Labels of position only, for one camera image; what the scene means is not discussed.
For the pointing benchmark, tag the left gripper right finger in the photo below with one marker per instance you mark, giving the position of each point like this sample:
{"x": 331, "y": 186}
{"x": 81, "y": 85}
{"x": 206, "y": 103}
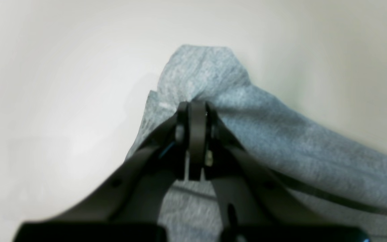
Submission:
{"x": 254, "y": 205}

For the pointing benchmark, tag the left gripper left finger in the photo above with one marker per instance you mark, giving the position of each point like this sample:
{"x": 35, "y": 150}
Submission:
{"x": 126, "y": 207}

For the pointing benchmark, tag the grey T-shirt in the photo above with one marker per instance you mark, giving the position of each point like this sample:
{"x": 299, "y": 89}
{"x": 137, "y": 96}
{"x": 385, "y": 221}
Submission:
{"x": 338, "y": 178}

